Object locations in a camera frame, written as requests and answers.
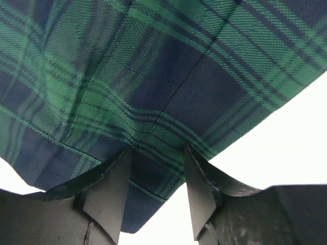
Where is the green plaid skirt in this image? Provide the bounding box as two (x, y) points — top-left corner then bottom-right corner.
(1, 0), (326, 233)

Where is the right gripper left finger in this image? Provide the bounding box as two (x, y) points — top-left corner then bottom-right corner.
(1, 147), (132, 244)

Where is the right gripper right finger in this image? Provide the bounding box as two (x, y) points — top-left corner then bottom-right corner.
(184, 145), (326, 245)

